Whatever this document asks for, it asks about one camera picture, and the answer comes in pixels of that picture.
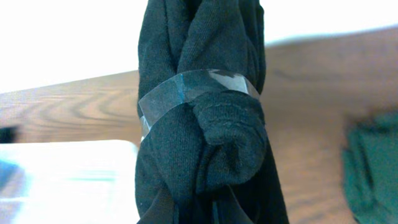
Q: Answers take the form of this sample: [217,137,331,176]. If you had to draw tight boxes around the black taped garment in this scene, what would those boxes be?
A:
[135,0,289,223]

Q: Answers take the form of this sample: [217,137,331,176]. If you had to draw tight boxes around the clear plastic storage bin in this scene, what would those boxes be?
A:
[1,140,139,224]

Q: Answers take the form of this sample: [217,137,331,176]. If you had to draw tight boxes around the green garment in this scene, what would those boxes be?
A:
[342,111,397,223]

